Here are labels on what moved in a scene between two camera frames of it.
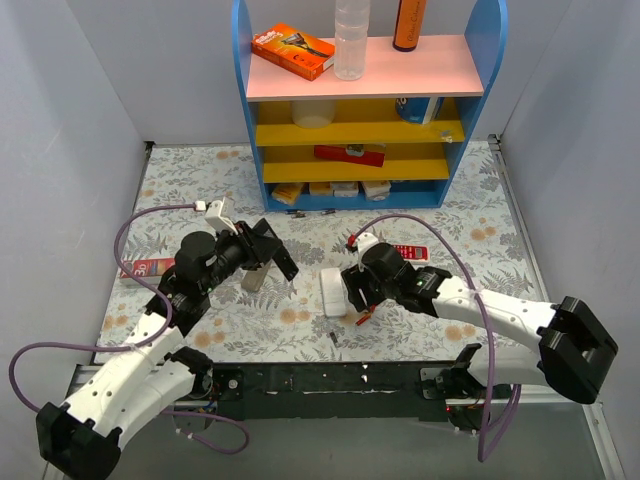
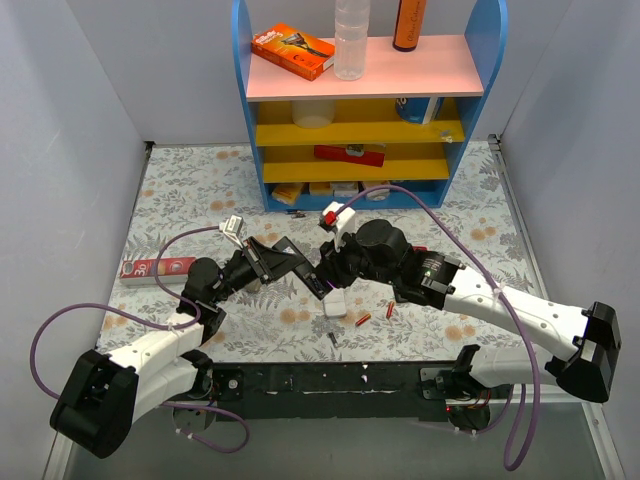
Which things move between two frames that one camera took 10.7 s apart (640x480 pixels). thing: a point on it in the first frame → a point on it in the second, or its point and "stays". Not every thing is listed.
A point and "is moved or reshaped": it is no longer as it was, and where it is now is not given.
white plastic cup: x=313 y=114 stays
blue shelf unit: x=392 y=141 stays
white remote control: x=333 y=292 stays
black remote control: x=286 y=264 is moved or reshaped
